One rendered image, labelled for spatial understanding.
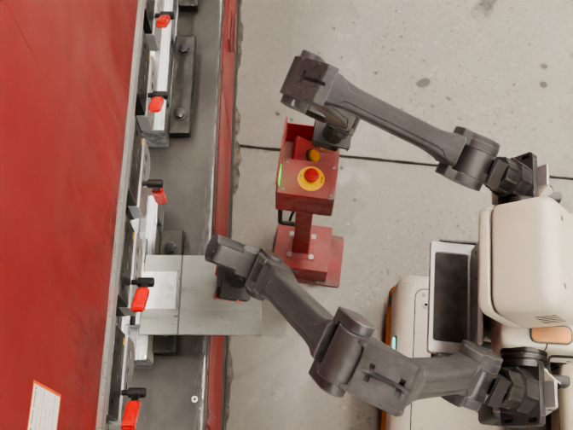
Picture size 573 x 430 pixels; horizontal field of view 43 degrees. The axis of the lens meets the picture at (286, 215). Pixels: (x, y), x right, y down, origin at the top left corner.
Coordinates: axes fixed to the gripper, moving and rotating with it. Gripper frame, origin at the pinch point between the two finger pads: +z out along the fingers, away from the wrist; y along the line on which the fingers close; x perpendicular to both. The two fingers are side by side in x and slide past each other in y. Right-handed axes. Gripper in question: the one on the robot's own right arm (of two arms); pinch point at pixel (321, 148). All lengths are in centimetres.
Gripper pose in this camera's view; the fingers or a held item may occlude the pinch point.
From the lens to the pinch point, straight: 199.3
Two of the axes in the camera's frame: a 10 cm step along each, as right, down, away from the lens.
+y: -9.5, -2.3, -1.9
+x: -1.4, 9.1, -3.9
